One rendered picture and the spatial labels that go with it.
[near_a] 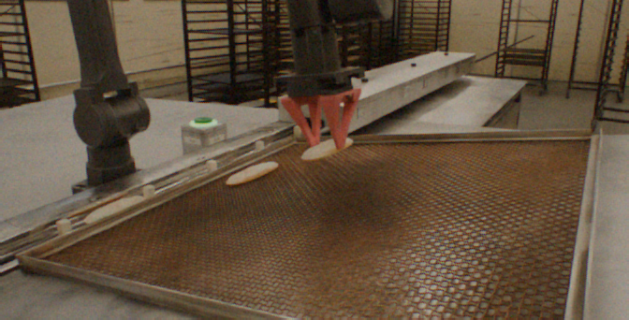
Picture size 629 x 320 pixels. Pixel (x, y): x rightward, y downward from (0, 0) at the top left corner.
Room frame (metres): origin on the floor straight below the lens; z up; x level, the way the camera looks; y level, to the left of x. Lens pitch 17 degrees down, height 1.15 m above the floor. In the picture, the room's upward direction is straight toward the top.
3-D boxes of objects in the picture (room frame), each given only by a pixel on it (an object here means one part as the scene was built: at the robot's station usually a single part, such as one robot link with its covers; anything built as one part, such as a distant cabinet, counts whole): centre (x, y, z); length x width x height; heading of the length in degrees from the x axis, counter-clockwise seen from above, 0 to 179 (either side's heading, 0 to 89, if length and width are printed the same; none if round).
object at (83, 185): (0.80, 0.37, 0.86); 0.12 x 0.09 x 0.08; 160
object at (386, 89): (1.61, -0.31, 0.89); 1.25 x 0.18 x 0.09; 149
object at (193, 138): (0.96, 0.23, 0.84); 0.08 x 0.08 x 0.11; 59
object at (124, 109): (0.79, 0.35, 0.94); 0.09 x 0.05 x 0.10; 61
